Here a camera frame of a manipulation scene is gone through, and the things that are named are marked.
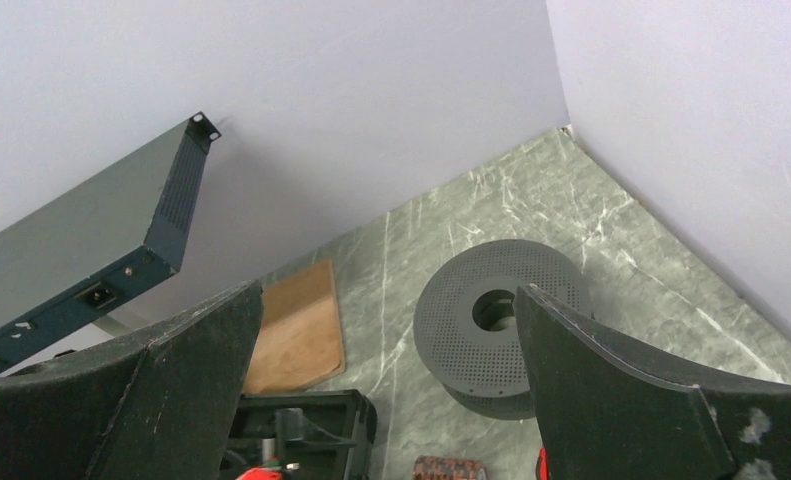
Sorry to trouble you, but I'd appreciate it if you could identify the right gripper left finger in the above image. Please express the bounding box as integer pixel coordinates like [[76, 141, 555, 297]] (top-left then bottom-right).
[[0, 281, 264, 479]]

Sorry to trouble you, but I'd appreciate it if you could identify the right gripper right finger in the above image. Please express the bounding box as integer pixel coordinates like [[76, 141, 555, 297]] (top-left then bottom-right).
[[514, 285, 791, 479]]

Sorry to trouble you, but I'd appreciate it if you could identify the black foam-lined poker case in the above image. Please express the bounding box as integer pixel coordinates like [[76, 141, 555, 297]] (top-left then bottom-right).
[[217, 389, 378, 479]]

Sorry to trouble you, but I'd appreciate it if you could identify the brown poker chip stack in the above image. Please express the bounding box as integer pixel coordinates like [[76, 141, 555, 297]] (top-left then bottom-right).
[[411, 455, 488, 480]]

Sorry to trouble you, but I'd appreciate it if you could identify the red black utility knife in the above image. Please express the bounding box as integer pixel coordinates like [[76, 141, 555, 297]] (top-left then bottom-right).
[[535, 447, 549, 480]]

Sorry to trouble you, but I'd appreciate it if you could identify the wooden board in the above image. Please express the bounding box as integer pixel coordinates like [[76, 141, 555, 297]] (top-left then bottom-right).
[[242, 260, 347, 394]]

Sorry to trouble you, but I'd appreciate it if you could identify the black filament spool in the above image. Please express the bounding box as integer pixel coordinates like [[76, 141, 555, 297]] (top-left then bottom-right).
[[413, 239, 592, 420]]

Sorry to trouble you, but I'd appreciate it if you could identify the grey rack network switch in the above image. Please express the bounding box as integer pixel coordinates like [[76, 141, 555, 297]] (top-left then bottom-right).
[[0, 113, 220, 373]]

